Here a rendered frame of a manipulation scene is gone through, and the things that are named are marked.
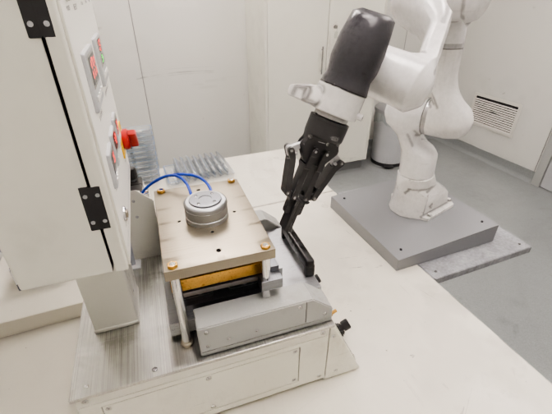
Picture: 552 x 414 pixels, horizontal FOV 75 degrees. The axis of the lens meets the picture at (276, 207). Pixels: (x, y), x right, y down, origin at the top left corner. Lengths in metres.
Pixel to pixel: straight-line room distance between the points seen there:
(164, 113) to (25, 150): 2.68
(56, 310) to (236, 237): 0.59
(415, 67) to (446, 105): 0.45
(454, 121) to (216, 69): 2.27
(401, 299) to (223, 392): 0.54
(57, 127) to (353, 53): 0.44
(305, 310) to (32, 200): 0.45
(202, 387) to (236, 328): 0.14
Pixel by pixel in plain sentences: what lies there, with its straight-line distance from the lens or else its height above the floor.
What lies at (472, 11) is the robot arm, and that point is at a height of 1.43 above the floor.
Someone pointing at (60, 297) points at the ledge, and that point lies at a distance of 1.11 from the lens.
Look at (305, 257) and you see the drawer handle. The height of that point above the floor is 1.01.
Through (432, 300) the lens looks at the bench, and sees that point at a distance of 1.10.
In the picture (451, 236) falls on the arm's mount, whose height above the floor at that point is 0.81.
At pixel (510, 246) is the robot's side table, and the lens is 1.42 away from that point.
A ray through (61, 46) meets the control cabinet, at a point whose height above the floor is 1.43.
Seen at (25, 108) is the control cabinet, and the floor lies 1.38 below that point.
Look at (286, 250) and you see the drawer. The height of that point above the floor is 0.97.
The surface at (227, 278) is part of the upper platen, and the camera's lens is 0.65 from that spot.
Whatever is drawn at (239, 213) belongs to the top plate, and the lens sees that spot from 0.69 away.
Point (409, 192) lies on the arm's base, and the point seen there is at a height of 0.90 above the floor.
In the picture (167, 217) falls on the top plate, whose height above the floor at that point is 1.11.
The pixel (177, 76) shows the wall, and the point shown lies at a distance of 3.07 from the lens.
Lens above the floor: 1.48
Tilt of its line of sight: 31 degrees down
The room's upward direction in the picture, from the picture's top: straight up
